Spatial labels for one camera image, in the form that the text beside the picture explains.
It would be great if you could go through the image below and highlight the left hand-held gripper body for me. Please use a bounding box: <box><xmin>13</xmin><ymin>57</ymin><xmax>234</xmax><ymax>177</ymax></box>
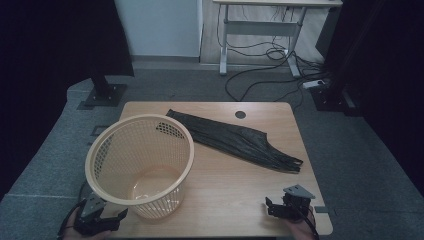
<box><xmin>73</xmin><ymin>192</ymin><xmax>108</xmax><ymax>236</ymax></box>

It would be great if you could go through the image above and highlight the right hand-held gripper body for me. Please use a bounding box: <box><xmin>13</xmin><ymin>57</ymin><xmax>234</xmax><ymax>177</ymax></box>
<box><xmin>280</xmin><ymin>184</ymin><xmax>316</xmax><ymax>222</ymax></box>

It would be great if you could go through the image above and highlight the beige plastic mesh basket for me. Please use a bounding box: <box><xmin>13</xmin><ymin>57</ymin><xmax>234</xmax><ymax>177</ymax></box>
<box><xmin>84</xmin><ymin>113</ymin><xmax>195</xmax><ymax>220</ymax></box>

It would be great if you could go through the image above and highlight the black plastic garbage bag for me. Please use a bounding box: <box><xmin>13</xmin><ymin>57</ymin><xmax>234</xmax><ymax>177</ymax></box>
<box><xmin>165</xmin><ymin>108</ymin><xmax>304</xmax><ymax>174</ymax></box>

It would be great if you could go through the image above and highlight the person's left hand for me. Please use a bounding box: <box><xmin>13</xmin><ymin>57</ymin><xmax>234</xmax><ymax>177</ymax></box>
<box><xmin>63</xmin><ymin>227</ymin><xmax>113</xmax><ymax>240</ymax></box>

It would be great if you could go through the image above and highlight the person's right hand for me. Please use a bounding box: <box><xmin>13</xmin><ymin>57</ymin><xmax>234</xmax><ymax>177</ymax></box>
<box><xmin>285</xmin><ymin>205</ymin><xmax>318</xmax><ymax>240</ymax></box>

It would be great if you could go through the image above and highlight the grey floor outlet cover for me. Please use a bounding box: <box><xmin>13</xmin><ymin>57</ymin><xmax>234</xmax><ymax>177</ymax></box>
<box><xmin>90</xmin><ymin>124</ymin><xmax>110</xmax><ymax>137</ymax></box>

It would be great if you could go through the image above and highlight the black stand with dark base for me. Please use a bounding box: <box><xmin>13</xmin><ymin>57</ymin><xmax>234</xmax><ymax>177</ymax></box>
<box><xmin>309</xmin><ymin>0</ymin><xmax>391</xmax><ymax>118</ymax></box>

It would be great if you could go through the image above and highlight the white power strip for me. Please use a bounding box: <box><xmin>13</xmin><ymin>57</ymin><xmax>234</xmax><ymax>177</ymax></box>
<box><xmin>302</xmin><ymin>79</ymin><xmax>326</xmax><ymax>90</ymax></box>

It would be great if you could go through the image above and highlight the black stand with square base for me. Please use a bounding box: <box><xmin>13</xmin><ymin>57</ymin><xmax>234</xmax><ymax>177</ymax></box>
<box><xmin>83</xmin><ymin>71</ymin><xmax>129</xmax><ymax>108</ymax></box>

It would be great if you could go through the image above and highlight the dark curtain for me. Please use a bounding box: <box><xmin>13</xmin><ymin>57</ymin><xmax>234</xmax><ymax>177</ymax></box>
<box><xmin>0</xmin><ymin>0</ymin><xmax>135</xmax><ymax>201</ymax></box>
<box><xmin>324</xmin><ymin>0</ymin><xmax>424</xmax><ymax>198</ymax></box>

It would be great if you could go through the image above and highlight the white desk with metal legs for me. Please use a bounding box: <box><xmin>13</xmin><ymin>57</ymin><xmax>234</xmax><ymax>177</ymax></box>
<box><xmin>212</xmin><ymin>0</ymin><xmax>344</xmax><ymax>79</ymax></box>

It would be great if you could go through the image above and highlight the white partition panel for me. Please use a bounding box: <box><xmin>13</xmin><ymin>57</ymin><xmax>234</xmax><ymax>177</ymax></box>
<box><xmin>113</xmin><ymin>0</ymin><xmax>204</xmax><ymax>58</ymax></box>

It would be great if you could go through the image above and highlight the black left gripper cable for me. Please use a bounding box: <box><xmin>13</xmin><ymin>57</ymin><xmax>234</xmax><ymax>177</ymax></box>
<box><xmin>57</xmin><ymin>199</ymin><xmax>88</xmax><ymax>238</ymax></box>

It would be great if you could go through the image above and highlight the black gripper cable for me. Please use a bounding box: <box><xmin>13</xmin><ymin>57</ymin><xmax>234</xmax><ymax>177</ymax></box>
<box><xmin>57</xmin><ymin>199</ymin><xmax>88</xmax><ymax>238</ymax></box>
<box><xmin>293</xmin><ymin>204</ymin><xmax>320</xmax><ymax>240</ymax></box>

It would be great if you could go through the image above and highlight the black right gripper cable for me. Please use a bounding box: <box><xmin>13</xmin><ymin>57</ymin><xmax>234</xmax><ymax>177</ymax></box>
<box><xmin>293</xmin><ymin>204</ymin><xmax>320</xmax><ymax>240</ymax></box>

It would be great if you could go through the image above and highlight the black floor cable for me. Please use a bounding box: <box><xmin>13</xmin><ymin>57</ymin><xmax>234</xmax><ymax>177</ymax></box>
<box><xmin>239</xmin><ymin>54</ymin><xmax>331</xmax><ymax>103</ymax></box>
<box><xmin>224</xmin><ymin>49</ymin><xmax>296</xmax><ymax>102</ymax></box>

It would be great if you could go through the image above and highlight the black hanging cable bundle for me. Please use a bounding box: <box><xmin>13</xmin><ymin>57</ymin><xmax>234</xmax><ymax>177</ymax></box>
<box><xmin>216</xmin><ymin>4</ymin><xmax>294</xmax><ymax>62</ymax></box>

